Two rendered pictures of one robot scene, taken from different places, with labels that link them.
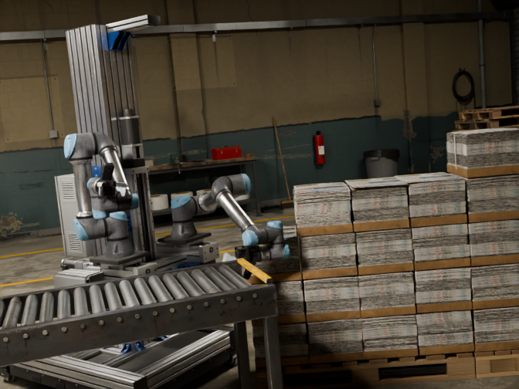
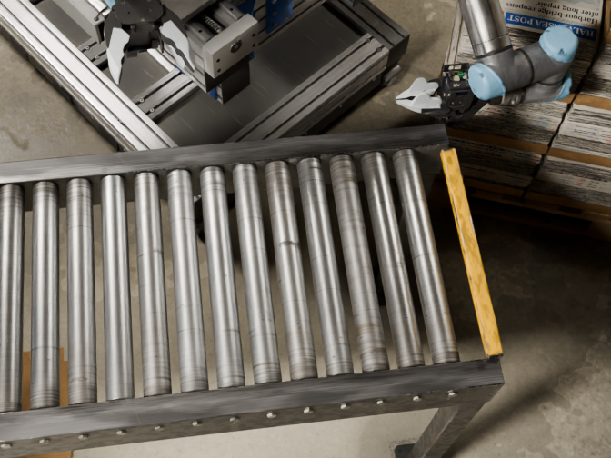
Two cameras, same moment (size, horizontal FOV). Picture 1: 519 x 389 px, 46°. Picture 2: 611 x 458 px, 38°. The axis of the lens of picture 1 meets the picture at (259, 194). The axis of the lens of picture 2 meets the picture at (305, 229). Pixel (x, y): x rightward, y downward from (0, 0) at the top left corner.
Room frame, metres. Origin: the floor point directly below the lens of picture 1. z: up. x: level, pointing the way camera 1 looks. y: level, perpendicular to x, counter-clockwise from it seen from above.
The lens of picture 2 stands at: (1.87, 0.30, 2.30)
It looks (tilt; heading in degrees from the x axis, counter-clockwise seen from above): 63 degrees down; 5
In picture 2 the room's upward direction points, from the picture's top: 5 degrees clockwise
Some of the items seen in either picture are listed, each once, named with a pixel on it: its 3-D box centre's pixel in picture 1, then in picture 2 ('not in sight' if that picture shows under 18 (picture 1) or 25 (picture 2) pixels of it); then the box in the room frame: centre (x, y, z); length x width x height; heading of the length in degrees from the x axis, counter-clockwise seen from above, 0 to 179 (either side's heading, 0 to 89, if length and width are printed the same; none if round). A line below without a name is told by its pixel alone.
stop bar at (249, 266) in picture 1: (253, 269); (470, 248); (2.63, 0.05, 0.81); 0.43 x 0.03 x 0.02; 17
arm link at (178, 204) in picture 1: (182, 207); not in sight; (3.57, 0.45, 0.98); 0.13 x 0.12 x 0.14; 125
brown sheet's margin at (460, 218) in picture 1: (429, 214); not in sight; (3.31, -0.91, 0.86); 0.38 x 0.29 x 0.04; 178
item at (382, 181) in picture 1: (374, 182); not in sight; (3.30, -0.62, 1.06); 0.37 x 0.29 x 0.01; 177
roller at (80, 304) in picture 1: (80, 306); (81, 288); (2.43, 0.76, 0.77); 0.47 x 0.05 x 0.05; 17
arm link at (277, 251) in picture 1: (277, 251); (541, 83); (3.05, -0.07, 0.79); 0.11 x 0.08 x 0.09; 107
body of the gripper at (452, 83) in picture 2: (247, 255); (468, 88); (3.01, 0.09, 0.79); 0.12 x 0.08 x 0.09; 107
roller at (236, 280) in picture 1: (235, 279); (424, 253); (2.61, 0.13, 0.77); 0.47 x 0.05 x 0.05; 17
